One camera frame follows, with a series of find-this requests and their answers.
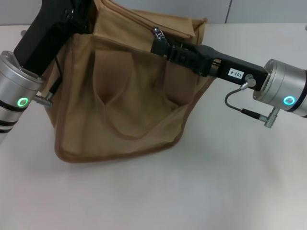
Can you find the khaki canvas food bag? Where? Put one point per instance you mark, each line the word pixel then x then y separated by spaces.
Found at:
pixel 134 115

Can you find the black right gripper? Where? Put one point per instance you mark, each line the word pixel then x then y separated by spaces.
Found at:
pixel 235 72

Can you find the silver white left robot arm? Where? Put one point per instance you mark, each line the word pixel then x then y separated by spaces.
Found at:
pixel 14 95

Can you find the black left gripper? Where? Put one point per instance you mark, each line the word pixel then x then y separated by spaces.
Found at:
pixel 45 38

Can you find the silver metal zipper pull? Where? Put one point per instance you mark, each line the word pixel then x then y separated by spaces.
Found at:
pixel 159 34

